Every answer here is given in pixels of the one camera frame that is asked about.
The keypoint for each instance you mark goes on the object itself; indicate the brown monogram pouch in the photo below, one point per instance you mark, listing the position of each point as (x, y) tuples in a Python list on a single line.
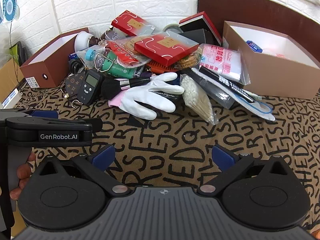
[(72, 83)]

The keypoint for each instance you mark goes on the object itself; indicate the black ribbed rubber piece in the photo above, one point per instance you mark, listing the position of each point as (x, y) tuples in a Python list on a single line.
[(74, 66)]

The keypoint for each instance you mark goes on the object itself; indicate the clear zip bag black items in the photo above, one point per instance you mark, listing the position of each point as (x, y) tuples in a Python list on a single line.
[(220, 90)]

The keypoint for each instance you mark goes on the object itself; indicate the orange plastic comb tray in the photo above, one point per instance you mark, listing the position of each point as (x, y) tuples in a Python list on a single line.
[(160, 67)]

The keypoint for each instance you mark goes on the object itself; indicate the white glove pink cuff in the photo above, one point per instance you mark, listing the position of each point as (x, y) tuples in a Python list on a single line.
[(142, 100)]

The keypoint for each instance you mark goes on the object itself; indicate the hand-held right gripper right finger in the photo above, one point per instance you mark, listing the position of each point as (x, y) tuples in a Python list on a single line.
[(221, 155)]

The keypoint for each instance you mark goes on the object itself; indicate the grey tape roll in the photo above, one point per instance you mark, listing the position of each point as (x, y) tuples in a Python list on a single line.
[(172, 27)]

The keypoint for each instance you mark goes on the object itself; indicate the brown headboard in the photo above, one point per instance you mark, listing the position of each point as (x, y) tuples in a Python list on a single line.
[(250, 7)]

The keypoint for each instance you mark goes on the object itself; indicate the white pink printed plastic bag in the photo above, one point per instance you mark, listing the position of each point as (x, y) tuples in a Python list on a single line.
[(222, 60)]

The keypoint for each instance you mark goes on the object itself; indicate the blue packet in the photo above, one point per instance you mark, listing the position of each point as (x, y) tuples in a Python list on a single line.
[(253, 46)]

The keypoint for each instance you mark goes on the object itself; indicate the black handheld digital device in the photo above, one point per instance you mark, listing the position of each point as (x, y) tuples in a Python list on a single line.
[(90, 87)]

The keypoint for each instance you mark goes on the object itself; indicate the black case white script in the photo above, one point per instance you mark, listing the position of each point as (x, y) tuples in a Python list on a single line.
[(166, 95)]

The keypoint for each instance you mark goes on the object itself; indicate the bag of cotton swabs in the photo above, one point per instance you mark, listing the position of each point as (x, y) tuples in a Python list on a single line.
[(197, 97)]

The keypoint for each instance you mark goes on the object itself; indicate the packet of round biscuits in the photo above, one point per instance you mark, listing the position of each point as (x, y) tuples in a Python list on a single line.
[(188, 61)]

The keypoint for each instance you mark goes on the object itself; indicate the blue round fan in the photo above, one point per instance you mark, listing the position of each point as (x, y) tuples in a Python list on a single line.
[(9, 5)]

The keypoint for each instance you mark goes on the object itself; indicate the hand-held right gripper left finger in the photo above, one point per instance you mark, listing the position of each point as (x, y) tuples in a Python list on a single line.
[(103, 155)]

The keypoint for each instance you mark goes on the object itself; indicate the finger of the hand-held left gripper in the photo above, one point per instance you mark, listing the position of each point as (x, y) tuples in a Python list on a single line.
[(46, 114), (96, 124)]

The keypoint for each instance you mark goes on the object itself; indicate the plain cardboard box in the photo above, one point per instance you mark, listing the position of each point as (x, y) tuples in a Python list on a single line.
[(7, 75)]

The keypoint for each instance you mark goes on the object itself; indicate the small white blue box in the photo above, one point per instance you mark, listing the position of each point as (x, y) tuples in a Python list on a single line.
[(11, 97)]

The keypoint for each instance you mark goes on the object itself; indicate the small red flat box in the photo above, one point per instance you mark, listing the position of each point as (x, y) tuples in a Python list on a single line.
[(130, 22)]

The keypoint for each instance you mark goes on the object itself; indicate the brown cardboard box white inside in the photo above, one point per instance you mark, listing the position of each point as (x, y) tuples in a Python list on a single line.
[(265, 72)]

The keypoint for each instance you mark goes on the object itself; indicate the person's left hand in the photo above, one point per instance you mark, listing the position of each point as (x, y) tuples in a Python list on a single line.
[(25, 172)]

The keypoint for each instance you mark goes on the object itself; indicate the white bowl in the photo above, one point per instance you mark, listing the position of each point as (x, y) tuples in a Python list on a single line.
[(81, 41)]

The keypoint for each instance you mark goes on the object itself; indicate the large red flat box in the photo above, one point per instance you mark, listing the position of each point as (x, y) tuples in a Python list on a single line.
[(165, 48)]

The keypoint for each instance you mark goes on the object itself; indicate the red printed cracker bag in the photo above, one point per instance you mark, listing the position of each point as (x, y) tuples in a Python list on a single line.
[(122, 52)]

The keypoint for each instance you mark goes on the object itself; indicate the brown shoe box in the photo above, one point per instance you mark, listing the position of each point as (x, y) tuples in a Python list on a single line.
[(47, 65)]

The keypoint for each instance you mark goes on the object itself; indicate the dark red gift box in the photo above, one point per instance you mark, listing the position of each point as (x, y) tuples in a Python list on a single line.
[(202, 21)]

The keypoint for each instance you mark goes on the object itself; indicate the green bottle blue cap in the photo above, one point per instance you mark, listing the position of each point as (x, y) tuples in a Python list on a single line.
[(115, 68)]

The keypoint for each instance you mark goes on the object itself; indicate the black makeup brush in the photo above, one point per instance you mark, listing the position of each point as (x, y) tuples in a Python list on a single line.
[(112, 87)]

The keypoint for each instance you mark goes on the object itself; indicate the white insole blue trim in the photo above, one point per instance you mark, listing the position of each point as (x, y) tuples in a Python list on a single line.
[(262, 113)]

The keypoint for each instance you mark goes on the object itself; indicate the letter printed blanket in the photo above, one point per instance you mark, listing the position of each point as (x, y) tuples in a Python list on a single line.
[(175, 135)]

